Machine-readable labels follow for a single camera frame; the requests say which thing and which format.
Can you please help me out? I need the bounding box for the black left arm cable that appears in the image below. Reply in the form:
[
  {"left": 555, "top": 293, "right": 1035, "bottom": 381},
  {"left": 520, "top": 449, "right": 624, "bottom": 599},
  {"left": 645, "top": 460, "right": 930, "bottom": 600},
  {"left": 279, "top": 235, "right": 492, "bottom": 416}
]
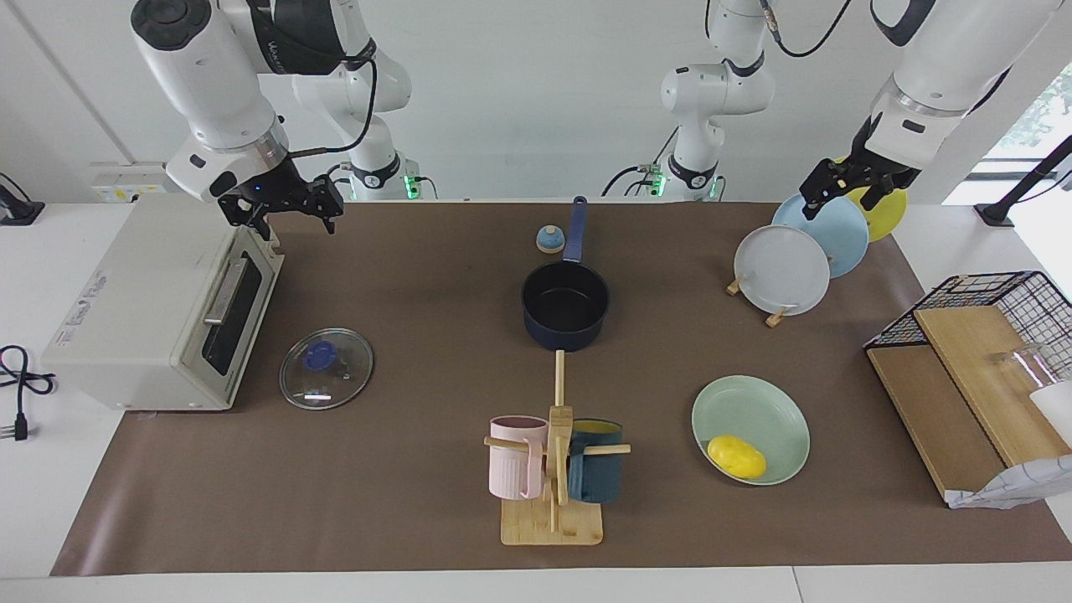
[{"left": 756, "top": 0, "right": 857, "bottom": 59}]

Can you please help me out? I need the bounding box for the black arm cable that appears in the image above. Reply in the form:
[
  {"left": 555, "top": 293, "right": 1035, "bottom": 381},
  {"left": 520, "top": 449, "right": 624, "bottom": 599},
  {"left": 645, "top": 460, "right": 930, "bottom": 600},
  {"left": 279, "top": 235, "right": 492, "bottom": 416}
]
[
  {"left": 287, "top": 50, "right": 379, "bottom": 162},
  {"left": 756, "top": 0, "right": 857, "bottom": 59}
]

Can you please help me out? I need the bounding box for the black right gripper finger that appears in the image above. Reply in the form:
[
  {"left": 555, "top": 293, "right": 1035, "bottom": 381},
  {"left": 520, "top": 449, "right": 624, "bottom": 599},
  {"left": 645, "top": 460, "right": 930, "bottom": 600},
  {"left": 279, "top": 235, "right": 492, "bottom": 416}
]
[
  {"left": 219, "top": 199, "right": 271, "bottom": 245},
  {"left": 312, "top": 177, "right": 347, "bottom": 236}
]

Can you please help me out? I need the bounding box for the light blue plate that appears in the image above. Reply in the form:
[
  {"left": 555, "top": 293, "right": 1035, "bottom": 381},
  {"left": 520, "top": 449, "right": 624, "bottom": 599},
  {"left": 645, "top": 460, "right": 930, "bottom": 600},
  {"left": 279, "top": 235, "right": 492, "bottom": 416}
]
[{"left": 770, "top": 192, "right": 871, "bottom": 280}]

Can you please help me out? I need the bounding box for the black angled stand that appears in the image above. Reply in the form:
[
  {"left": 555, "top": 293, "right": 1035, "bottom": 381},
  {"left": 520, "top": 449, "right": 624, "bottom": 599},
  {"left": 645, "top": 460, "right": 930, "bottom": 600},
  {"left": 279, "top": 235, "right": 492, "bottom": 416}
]
[{"left": 973, "top": 134, "right": 1072, "bottom": 228}]

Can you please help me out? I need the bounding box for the black wire basket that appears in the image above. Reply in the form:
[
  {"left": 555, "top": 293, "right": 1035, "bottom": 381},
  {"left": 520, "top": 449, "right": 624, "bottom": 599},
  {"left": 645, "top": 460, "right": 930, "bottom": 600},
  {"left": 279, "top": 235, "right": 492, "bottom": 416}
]
[{"left": 863, "top": 270, "right": 1072, "bottom": 388}]

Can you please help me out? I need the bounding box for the clear glass cup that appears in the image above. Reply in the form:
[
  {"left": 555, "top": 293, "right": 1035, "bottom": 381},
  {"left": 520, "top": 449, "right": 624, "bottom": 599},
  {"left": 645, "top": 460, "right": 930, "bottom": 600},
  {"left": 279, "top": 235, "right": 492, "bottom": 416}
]
[{"left": 987, "top": 341, "right": 1072, "bottom": 396}]

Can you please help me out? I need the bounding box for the dark teal mug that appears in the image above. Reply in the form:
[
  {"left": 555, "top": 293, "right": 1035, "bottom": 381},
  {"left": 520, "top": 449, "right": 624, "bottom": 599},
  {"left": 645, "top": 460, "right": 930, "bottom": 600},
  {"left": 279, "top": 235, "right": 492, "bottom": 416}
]
[{"left": 567, "top": 419, "right": 626, "bottom": 505}]

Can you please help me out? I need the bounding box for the black power plug cable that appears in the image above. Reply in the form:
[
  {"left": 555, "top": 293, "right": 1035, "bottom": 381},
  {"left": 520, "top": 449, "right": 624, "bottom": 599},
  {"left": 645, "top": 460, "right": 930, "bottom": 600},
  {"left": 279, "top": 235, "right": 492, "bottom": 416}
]
[{"left": 0, "top": 344, "right": 57, "bottom": 443}]

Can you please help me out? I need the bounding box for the wooden box with mesh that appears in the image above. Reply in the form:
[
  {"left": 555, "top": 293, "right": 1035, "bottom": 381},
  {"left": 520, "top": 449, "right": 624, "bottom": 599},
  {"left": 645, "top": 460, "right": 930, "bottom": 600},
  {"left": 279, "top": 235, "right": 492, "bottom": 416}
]
[{"left": 866, "top": 305, "right": 1072, "bottom": 503}]

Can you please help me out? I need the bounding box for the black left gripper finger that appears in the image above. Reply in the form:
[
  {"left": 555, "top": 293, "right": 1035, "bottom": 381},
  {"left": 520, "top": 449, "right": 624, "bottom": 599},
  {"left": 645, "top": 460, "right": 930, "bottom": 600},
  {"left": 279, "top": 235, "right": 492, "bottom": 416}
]
[
  {"left": 858, "top": 171, "right": 894, "bottom": 213},
  {"left": 799, "top": 162, "right": 845, "bottom": 221}
]

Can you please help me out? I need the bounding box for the pale green plate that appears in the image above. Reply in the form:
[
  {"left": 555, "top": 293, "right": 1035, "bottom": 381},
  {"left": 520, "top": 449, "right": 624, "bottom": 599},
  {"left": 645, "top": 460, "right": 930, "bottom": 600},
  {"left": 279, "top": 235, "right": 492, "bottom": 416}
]
[{"left": 692, "top": 374, "right": 812, "bottom": 487}]

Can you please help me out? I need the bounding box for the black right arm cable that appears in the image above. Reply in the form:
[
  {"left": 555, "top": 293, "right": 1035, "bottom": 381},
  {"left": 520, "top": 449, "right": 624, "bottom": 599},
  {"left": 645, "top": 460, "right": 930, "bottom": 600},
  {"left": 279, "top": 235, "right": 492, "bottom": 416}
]
[{"left": 287, "top": 50, "right": 379, "bottom": 162}]

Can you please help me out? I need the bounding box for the beige toaster oven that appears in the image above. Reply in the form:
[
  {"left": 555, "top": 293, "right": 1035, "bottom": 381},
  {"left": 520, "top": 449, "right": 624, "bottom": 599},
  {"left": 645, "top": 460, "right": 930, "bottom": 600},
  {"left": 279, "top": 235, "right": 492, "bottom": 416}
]
[{"left": 41, "top": 193, "right": 286, "bottom": 412}]

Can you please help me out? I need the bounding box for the yellow potato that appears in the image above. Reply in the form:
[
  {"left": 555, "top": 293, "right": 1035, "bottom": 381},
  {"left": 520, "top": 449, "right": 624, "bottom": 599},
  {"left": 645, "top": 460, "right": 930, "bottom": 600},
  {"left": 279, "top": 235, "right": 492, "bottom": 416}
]
[{"left": 707, "top": 434, "right": 769, "bottom": 481}]

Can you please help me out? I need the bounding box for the grey plate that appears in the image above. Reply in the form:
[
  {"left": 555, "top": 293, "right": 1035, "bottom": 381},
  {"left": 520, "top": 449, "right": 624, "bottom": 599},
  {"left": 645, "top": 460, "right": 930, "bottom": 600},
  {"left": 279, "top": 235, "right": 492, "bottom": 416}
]
[{"left": 734, "top": 224, "right": 832, "bottom": 317}]

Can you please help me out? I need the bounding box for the yellow plate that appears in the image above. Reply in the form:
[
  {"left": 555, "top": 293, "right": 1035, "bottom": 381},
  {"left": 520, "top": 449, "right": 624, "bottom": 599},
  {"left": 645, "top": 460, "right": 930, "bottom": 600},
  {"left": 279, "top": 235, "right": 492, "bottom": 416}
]
[{"left": 832, "top": 157, "right": 909, "bottom": 245}]

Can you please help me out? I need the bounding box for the wooden mug tree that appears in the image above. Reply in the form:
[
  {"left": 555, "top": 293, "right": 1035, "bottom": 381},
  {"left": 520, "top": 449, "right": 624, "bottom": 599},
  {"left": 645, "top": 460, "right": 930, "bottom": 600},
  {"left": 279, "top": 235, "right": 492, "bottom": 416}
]
[{"left": 483, "top": 350, "right": 632, "bottom": 547}]

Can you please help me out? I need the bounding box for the white grid-print cloth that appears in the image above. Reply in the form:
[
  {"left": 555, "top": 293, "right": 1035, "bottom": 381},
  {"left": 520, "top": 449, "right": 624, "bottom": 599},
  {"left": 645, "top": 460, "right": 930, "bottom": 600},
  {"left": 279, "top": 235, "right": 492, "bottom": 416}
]
[{"left": 946, "top": 454, "right": 1072, "bottom": 511}]

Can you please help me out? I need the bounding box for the brown paper table mat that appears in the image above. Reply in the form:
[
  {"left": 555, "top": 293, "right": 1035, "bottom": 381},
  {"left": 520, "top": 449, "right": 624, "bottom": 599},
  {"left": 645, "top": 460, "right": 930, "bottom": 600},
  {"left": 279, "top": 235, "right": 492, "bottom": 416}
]
[{"left": 50, "top": 199, "right": 1072, "bottom": 577}]

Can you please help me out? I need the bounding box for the pink ribbed mug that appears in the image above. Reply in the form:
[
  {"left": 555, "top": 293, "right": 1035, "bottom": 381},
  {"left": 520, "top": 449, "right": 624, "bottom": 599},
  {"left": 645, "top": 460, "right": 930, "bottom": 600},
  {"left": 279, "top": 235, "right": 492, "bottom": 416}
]
[{"left": 487, "top": 415, "right": 550, "bottom": 502}]

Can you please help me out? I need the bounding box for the black pot with blue handle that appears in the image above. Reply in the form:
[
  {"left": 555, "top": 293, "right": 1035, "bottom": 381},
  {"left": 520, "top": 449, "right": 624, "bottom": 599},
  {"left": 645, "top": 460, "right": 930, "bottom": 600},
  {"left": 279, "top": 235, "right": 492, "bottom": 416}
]
[{"left": 520, "top": 195, "right": 611, "bottom": 353}]

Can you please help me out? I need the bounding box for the glass lid with blue knob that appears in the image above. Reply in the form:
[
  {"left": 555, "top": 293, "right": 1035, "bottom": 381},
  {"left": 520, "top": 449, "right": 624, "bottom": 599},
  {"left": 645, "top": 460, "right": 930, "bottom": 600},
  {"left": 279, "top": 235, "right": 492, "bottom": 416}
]
[{"left": 279, "top": 327, "right": 375, "bottom": 411}]

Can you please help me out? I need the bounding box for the wooden plate rack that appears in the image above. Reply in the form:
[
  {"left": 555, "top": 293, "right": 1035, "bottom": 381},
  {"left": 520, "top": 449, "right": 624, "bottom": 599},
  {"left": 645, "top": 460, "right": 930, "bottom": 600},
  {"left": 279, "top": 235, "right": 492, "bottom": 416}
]
[{"left": 725, "top": 270, "right": 793, "bottom": 329}]

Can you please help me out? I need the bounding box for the white wall power strip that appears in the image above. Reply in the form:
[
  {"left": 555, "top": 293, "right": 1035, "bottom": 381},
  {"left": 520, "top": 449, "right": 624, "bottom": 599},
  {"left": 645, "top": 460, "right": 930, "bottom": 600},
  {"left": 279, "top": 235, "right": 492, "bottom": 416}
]
[{"left": 90, "top": 162, "right": 170, "bottom": 204}]

